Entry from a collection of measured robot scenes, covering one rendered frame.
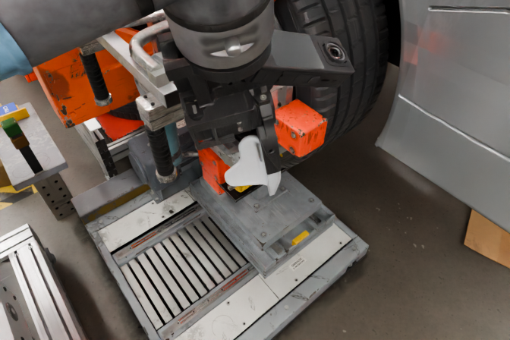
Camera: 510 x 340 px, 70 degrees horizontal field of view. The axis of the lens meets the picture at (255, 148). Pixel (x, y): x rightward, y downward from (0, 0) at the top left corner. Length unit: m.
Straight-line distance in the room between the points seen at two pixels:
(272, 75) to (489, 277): 1.53
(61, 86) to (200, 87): 1.02
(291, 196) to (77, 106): 0.82
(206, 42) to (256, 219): 1.15
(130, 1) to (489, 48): 0.59
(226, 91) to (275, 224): 1.05
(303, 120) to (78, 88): 0.83
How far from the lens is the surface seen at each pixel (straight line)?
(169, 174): 0.79
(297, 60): 0.33
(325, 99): 0.76
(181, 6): 0.22
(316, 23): 0.72
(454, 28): 0.71
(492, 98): 0.72
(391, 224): 1.72
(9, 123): 1.27
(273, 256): 1.35
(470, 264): 1.75
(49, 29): 0.19
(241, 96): 0.33
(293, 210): 1.39
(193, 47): 0.25
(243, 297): 1.38
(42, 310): 1.36
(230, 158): 1.00
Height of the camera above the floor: 1.35
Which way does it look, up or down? 45 degrees down
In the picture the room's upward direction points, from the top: straight up
